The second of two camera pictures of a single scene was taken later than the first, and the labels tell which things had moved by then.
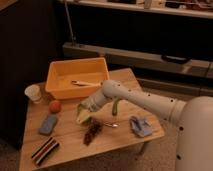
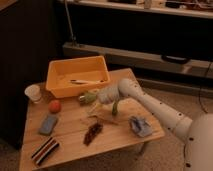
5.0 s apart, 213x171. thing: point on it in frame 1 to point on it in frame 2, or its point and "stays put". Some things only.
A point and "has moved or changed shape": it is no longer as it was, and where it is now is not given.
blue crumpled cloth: [140, 127] stays put
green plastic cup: [83, 113] has moved or changed shape
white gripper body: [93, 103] to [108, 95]
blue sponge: [48, 125] stays put
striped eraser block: [45, 150] stays put
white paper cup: [33, 91] stays put
